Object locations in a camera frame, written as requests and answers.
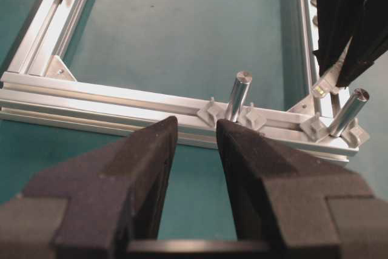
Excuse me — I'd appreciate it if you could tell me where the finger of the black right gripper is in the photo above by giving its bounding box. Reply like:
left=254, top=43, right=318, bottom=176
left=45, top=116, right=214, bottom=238
left=314, top=0, right=364, bottom=74
left=336, top=0, right=387, bottom=87

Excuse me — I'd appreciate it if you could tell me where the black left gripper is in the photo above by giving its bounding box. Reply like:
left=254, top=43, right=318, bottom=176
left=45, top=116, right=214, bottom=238
left=126, top=119, right=387, bottom=258

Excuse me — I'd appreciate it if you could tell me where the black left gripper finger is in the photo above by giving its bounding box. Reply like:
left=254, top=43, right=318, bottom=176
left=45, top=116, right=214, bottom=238
left=1, top=116, right=178, bottom=258

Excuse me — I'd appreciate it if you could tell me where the white cable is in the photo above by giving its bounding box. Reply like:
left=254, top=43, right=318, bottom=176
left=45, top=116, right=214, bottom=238
left=310, top=48, right=349, bottom=99

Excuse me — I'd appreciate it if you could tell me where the silver metal pin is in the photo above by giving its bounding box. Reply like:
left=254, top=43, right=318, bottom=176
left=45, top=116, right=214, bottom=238
left=328, top=88, right=370, bottom=137
left=225, top=71, right=253, bottom=122

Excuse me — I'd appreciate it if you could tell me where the aluminium extrusion frame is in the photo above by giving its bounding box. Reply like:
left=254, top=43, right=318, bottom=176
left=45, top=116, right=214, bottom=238
left=1, top=0, right=369, bottom=165

